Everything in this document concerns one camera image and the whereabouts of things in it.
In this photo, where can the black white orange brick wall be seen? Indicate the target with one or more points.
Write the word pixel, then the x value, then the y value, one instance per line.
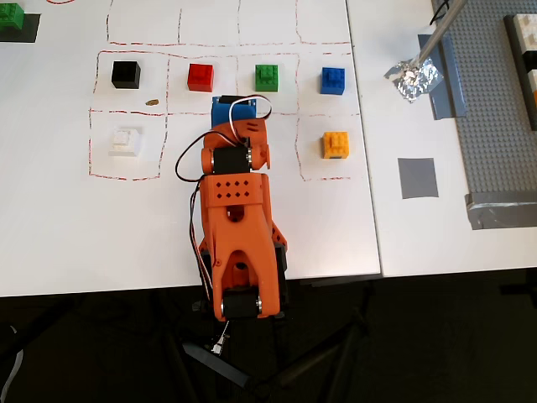
pixel 526 63

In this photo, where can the crumpled aluminium foil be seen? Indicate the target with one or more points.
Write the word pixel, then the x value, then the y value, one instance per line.
pixel 413 82

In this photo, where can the metal pole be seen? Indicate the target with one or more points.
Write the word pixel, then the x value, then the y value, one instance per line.
pixel 438 35

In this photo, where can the yellow lego block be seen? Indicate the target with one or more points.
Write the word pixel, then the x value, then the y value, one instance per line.
pixel 335 145

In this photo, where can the black lego block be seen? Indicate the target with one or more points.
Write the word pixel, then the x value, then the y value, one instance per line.
pixel 126 74

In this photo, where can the grey square tape marker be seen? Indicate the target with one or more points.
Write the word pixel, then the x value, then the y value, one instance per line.
pixel 418 178

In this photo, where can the small brown scrap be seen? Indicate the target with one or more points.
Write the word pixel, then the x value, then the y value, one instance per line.
pixel 152 102

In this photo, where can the blue lego block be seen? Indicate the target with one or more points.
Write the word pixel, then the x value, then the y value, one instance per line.
pixel 333 81

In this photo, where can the silver duct tape patch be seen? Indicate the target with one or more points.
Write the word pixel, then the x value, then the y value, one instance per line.
pixel 499 214

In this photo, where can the black square tape marker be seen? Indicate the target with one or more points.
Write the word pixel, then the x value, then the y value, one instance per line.
pixel 32 30

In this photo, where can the grey tape strip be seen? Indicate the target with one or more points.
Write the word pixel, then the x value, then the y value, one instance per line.
pixel 451 97

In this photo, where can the black tripod stand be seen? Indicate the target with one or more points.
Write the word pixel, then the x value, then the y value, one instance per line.
pixel 218 365

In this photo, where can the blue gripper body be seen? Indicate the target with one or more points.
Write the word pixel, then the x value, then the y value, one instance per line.
pixel 222 116

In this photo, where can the red lego block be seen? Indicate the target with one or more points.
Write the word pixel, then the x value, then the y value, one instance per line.
pixel 201 77

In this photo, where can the green lego block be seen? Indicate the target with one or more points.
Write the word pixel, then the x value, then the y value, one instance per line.
pixel 267 78
pixel 10 17

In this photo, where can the grey lego baseplate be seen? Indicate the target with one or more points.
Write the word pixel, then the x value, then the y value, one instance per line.
pixel 482 105

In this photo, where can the white lego block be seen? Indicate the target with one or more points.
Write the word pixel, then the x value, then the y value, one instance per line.
pixel 124 142

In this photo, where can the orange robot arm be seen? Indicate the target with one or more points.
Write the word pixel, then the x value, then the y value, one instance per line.
pixel 235 226

